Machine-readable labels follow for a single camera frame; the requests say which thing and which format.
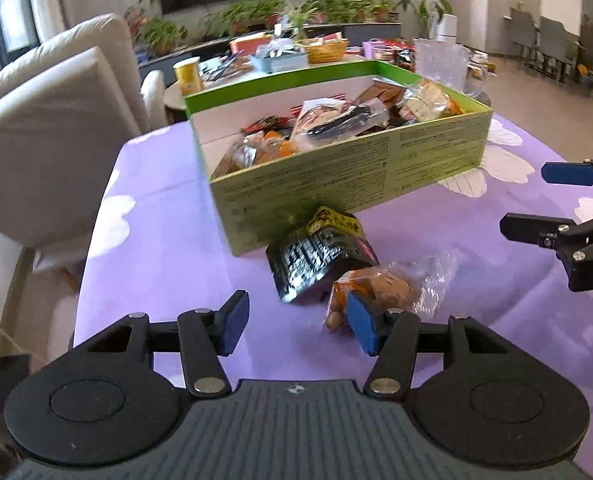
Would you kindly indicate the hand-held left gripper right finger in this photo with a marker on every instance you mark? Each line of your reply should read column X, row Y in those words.
column 364, row 325

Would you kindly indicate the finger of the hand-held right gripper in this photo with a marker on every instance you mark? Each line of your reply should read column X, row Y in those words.
column 536, row 230
column 571, row 173

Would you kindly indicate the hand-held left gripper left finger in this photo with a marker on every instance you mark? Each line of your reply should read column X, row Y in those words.
column 234, row 325

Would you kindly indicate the clear peanut snack packet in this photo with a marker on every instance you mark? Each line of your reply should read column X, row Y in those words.
column 391, row 285

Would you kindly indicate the black yellow snack packet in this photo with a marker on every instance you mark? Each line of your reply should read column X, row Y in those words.
column 316, row 255

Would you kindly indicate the green cardboard box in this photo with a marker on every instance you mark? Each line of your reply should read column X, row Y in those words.
column 351, row 175

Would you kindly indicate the pale yellow cracker packet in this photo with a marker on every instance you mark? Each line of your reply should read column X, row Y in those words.
column 429, row 102

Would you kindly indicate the clear snack packet orange edges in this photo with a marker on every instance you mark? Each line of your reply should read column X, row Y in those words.
column 256, row 152

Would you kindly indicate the clear black snack packet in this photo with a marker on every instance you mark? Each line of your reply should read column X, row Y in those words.
column 336, row 122

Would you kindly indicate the small black red snack packet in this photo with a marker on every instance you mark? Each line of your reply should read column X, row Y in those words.
column 269, row 123

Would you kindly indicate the brown gold snack packet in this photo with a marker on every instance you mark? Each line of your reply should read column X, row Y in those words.
column 379, row 94

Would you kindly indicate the purple floral tablecloth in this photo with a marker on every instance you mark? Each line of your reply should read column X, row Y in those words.
column 176, row 260

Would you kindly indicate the grey dining chair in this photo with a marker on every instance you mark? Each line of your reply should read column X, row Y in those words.
column 523, row 35
column 556, row 47

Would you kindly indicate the clear glass mug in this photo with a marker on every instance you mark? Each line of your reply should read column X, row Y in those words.
column 441, row 62

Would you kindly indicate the white plant pot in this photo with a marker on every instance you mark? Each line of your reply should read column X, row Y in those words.
column 446, row 27

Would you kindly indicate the large leaf plant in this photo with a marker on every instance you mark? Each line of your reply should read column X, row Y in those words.
column 424, row 5

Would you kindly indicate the pink container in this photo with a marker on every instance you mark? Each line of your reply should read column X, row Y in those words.
column 374, row 50

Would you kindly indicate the yellow can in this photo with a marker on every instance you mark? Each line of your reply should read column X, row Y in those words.
column 189, row 77

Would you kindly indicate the green potted plant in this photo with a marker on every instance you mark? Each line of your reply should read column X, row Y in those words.
column 336, row 7
column 379, row 7
column 236, row 15
column 161, row 35

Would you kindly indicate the beige sofa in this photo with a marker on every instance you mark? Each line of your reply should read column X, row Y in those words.
column 51, row 135

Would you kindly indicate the blue tray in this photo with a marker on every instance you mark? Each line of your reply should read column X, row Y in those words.
column 286, row 62

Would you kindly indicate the wicker basket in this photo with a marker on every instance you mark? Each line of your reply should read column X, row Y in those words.
column 326, row 52

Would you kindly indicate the orange box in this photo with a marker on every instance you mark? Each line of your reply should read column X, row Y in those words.
column 249, row 45

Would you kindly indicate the spider plant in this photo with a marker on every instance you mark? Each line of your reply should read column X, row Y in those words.
column 299, row 17

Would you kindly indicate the red flower decoration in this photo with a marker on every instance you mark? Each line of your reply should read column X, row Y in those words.
column 134, row 17

